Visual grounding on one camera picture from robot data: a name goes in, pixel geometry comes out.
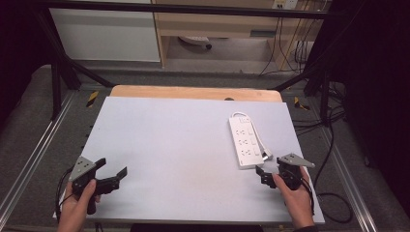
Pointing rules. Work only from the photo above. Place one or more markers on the white table board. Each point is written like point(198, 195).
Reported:
point(174, 161)

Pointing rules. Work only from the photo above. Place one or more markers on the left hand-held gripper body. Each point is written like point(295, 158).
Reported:
point(84, 175)

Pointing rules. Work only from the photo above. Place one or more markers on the black curtain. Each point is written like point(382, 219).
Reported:
point(19, 48)
point(377, 80)

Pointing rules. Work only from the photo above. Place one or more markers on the black metal frame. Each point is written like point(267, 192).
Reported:
point(64, 71)

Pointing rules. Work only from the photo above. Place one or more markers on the white object under desk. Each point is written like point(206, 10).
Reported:
point(195, 40)

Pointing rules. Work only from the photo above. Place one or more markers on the white power strip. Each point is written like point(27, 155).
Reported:
point(245, 141)

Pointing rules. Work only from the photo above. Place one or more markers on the white wall socket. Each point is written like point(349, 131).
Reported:
point(285, 4)

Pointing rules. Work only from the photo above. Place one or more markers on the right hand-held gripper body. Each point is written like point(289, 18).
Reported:
point(291, 170)

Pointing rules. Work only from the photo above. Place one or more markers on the person's right hand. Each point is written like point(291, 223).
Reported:
point(295, 203)

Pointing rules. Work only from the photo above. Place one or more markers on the person's left hand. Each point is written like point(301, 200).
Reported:
point(75, 209)

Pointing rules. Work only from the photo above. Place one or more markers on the yellow black tape marker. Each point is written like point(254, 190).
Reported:
point(92, 99)
point(300, 103)

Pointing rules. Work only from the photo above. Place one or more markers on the aluminium floor rail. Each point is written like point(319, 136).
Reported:
point(35, 151)
point(349, 180)

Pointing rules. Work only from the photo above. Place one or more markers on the wooden table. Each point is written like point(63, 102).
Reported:
point(193, 92)

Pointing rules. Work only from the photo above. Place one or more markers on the white cabinet panel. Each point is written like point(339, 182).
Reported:
point(103, 34)

